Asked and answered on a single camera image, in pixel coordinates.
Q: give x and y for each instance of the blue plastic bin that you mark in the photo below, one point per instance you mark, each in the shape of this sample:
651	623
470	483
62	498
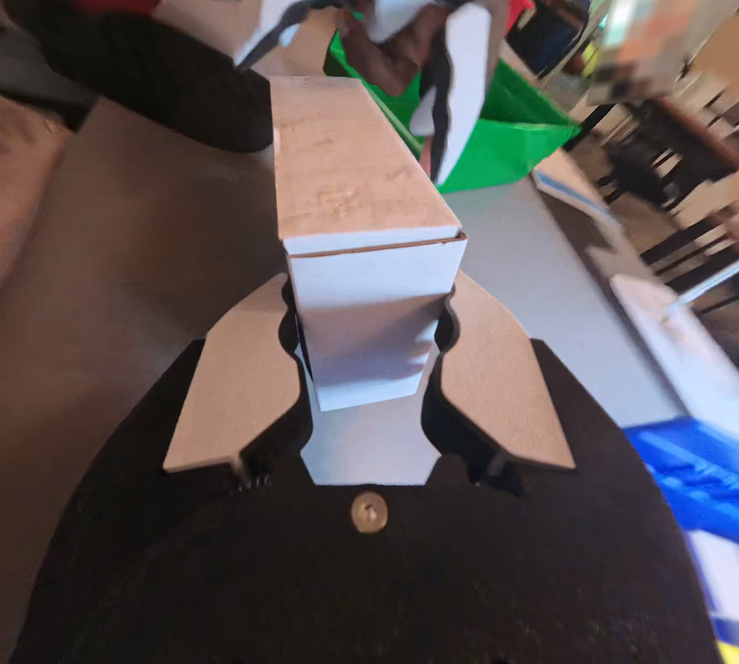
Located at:
687	473

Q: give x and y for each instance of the green plastic bin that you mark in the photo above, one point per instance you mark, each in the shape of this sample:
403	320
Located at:
508	139

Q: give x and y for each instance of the white cardboard box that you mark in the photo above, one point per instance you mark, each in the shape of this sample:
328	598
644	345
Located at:
358	191

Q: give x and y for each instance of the person's left hand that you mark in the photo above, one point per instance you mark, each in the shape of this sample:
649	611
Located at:
387	64

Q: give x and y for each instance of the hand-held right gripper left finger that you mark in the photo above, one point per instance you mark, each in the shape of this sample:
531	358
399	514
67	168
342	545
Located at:
236	387

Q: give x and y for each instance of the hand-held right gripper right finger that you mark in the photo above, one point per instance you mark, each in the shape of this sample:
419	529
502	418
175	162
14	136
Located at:
502	381

